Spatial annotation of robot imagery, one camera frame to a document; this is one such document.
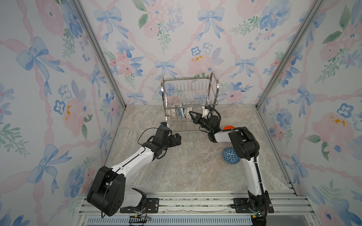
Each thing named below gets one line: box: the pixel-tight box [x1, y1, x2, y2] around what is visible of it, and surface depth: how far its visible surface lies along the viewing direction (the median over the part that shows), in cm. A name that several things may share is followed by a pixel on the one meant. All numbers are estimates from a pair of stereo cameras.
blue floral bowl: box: [178, 107, 186, 119], surface depth 102 cm
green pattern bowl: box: [185, 106, 193, 121], surface depth 99 cm
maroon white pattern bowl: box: [170, 108, 177, 119], surface depth 101 cm
